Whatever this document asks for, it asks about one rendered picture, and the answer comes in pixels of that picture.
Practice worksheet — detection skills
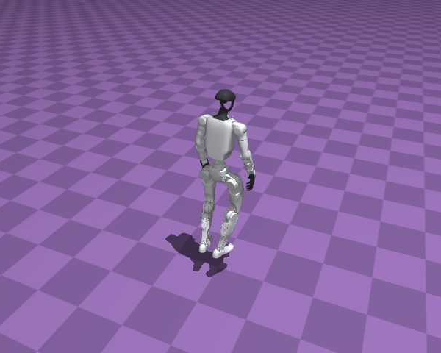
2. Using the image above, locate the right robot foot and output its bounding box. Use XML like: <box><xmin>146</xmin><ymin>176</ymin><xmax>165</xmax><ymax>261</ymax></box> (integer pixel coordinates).
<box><xmin>212</xmin><ymin>243</ymin><xmax>234</xmax><ymax>258</ymax></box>

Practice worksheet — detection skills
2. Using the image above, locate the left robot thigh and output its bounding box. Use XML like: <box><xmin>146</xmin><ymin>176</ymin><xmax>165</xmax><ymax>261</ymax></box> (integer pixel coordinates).
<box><xmin>199</xmin><ymin>165</ymin><xmax>217</xmax><ymax>213</ymax></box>

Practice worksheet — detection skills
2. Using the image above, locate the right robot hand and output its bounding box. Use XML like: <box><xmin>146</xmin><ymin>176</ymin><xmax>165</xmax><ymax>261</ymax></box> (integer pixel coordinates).
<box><xmin>246</xmin><ymin>174</ymin><xmax>256</xmax><ymax>191</ymax></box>

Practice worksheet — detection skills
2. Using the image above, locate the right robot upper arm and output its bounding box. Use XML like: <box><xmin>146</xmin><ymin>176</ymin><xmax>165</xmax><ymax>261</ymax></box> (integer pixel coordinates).
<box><xmin>232</xmin><ymin>122</ymin><xmax>250</xmax><ymax>160</ymax></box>

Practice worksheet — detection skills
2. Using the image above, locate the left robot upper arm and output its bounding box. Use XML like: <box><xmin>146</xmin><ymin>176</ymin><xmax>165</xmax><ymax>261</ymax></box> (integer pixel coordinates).
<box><xmin>195</xmin><ymin>115</ymin><xmax>209</xmax><ymax>148</ymax></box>

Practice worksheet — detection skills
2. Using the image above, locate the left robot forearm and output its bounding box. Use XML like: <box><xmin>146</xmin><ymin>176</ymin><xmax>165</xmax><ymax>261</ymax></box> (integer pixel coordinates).
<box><xmin>196</xmin><ymin>145</ymin><xmax>207</xmax><ymax>165</ymax></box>

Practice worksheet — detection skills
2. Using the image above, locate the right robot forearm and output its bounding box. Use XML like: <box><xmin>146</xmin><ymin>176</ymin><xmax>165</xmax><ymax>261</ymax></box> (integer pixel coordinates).
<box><xmin>243</xmin><ymin>150</ymin><xmax>256</xmax><ymax>176</ymax></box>

